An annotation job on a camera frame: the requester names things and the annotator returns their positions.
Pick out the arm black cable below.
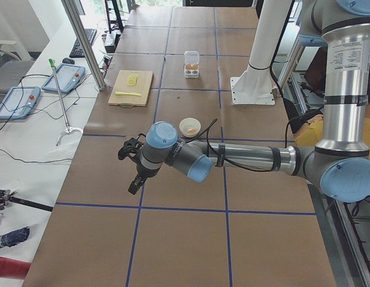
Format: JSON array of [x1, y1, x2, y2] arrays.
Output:
[[180, 118, 296, 173]]

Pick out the metal reacher grabber tool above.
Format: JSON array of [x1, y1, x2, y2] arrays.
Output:
[[48, 59, 83, 146]]

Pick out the person in yellow shirt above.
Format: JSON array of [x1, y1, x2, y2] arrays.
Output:
[[292, 41, 370, 168]]

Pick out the black computer mouse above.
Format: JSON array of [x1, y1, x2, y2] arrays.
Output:
[[62, 57, 75, 65]]

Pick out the aluminium frame post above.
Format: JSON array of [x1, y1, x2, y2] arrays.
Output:
[[61, 0, 106, 91]]

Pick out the blue teach pendant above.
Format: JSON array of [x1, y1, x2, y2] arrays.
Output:
[[0, 86, 41, 120], [41, 63, 86, 94]]

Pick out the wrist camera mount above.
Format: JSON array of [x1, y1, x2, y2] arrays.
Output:
[[117, 133, 145, 160]]

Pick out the far blue teach pendant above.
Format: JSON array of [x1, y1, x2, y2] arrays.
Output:
[[41, 63, 86, 94]]

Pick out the wooden cutting board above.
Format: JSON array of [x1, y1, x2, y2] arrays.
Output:
[[108, 70, 153, 107]]

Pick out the black tripod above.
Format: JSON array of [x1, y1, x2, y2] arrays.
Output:
[[0, 190, 53, 212]]

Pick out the clear plastic egg box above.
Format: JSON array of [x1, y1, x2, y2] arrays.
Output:
[[184, 50, 200, 78]]

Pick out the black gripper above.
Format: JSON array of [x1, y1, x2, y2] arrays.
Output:
[[128, 163, 160, 194]]

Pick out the grey office chair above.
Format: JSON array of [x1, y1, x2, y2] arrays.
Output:
[[0, 40, 35, 96]]

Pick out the lemon slices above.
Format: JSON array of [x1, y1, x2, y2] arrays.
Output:
[[127, 73, 138, 87]]

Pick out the near blue teach pendant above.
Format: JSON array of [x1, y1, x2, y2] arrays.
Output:
[[0, 86, 41, 120]]

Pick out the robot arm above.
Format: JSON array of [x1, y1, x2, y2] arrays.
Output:
[[118, 1, 370, 203]]

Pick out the white bowl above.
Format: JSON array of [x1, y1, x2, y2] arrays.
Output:
[[179, 117, 201, 138]]

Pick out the yellow plastic knife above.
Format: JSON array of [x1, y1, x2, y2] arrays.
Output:
[[114, 91, 142, 96]]

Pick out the red cylinder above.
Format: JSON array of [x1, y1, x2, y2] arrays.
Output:
[[0, 257, 31, 280]]

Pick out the black keyboard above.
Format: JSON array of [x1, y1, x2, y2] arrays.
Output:
[[69, 28, 98, 59]]

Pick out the folded blue umbrella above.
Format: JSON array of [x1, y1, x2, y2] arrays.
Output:
[[0, 227, 30, 249]]

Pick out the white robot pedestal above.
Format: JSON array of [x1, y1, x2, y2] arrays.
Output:
[[231, 0, 293, 105]]

